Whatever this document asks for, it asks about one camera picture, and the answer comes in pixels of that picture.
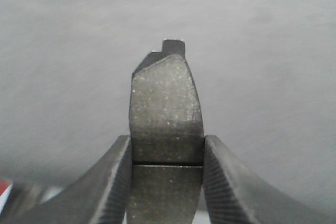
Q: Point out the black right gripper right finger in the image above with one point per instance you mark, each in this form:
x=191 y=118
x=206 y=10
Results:
x=235 y=194

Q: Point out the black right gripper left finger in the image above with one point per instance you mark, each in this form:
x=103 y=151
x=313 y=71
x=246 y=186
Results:
x=99 y=196

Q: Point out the dark brake pad edge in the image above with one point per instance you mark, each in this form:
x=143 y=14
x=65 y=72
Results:
x=167 y=135

